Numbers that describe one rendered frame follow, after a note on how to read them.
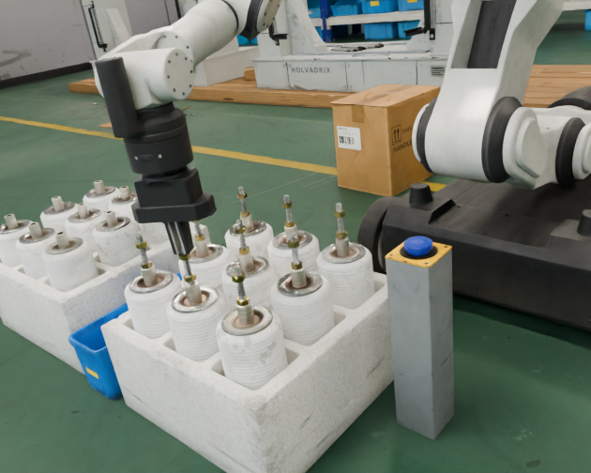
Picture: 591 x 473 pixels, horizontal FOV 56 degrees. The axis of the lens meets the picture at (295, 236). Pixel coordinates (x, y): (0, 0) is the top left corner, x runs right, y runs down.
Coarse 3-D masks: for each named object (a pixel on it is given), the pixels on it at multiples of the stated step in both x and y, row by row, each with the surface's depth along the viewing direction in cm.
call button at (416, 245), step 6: (408, 240) 80; (414, 240) 80; (420, 240) 79; (426, 240) 79; (408, 246) 79; (414, 246) 78; (420, 246) 78; (426, 246) 78; (408, 252) 80; (414, 252) 79; (420, 252) 78; (426, 252) 79
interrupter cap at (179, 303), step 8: (200, 288) 91; (208, 288) 91; (176, 296) 90; (184, 296) 89; (208, 296) 88; (216, 296) 88; (176, 304) 87; (184, 304) 87; (192, 304) 87; (200, 304) 86; (208, 304) 86; (184, 312) 85; (192, 312) 85
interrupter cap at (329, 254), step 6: (330, 246) 99; (336, 246) 98; (354, 246) 98; (360, 246) 97; (324, 252) 97; (330, 252) 97; (336, 252) 97; (354, 252) 96; (360, 252) 95; (324, 258) 95; (330, 258) 95; (336, 258) 94; (342, 258) 94; (348, 258) 94; (354, 258) 93; (360, 258) 94
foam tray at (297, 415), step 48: (384, 288) 98; (144, 336) 94; (336, 336) 87; (384, 336) 97; (144, 384) 96; (192, 384) 83; (288, 384) 78; (336, 384) 88; (384, 384) 100; (192, 432) 90; (240, 432) 79; (288, 432) 80; (336, 432) 91
